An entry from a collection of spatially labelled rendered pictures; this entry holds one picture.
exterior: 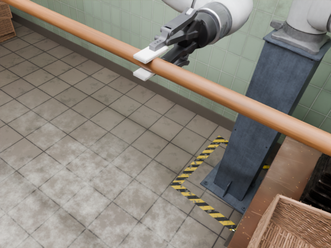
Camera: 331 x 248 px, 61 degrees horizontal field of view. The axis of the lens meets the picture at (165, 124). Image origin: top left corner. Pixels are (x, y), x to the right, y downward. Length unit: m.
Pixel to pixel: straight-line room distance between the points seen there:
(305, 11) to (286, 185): 0.65
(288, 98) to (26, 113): 1.80
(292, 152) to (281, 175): 0.16
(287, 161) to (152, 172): 0.86
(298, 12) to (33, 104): 1.91
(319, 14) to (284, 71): 0.23
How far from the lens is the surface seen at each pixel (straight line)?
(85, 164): 1.88
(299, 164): 1.32
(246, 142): 1.48
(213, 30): 0.67
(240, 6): 0.77
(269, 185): 1.19
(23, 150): 2.05
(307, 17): 1.15
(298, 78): 1.21
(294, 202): 0.97
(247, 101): 0.47
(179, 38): 0.59
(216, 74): 1.99
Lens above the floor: 1.47
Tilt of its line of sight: 44 degrees down
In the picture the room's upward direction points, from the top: 7 degrees clockwise
